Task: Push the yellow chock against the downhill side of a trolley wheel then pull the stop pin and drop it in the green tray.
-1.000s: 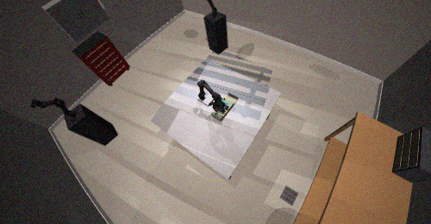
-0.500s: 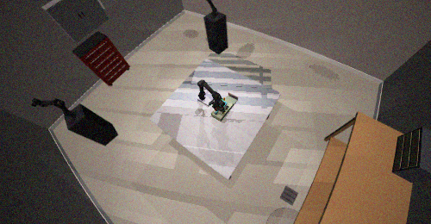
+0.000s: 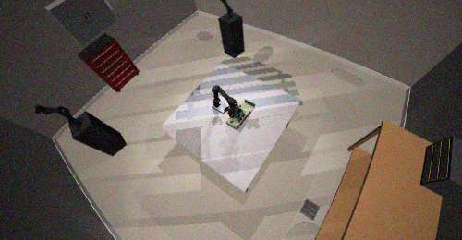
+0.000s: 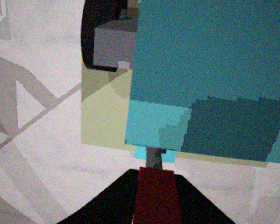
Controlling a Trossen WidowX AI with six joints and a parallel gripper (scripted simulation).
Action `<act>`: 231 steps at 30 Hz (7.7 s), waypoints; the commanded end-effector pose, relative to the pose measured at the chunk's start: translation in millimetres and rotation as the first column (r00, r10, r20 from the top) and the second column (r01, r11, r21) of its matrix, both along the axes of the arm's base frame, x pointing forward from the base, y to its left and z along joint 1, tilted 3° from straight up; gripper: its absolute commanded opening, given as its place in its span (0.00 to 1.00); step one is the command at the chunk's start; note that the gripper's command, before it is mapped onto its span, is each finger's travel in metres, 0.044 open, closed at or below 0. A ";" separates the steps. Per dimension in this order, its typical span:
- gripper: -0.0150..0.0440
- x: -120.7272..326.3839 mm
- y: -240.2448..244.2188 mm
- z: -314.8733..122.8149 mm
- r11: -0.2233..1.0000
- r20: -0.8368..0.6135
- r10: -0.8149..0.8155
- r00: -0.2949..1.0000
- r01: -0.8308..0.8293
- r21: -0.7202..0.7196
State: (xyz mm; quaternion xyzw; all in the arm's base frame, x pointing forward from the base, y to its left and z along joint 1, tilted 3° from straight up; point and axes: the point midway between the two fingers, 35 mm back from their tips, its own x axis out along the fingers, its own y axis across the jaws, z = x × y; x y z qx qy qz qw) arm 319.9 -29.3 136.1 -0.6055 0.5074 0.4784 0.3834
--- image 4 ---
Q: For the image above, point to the red-headed metal pin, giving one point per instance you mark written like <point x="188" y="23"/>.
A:
<point x="156" y="196"/>

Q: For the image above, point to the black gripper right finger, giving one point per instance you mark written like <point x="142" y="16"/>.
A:
<point x="195" y="208"/>

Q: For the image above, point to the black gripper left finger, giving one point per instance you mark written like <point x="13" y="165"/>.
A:
<point x="113" y="205"/>

